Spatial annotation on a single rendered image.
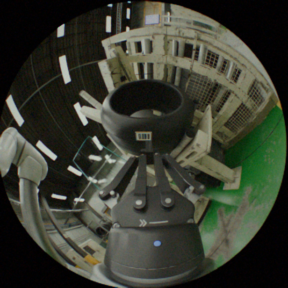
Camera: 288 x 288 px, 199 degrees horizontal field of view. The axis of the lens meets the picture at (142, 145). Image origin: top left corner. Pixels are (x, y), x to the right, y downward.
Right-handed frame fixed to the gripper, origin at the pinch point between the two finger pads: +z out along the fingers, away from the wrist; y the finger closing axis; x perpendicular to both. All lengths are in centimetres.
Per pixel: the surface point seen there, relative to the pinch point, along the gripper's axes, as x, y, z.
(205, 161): -32, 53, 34
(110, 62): 61, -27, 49
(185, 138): -2.5, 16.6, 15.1
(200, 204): -91, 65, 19
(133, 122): 5.1, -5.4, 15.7
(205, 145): -3.9, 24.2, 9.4
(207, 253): -95, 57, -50
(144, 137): -0.5, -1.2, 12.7
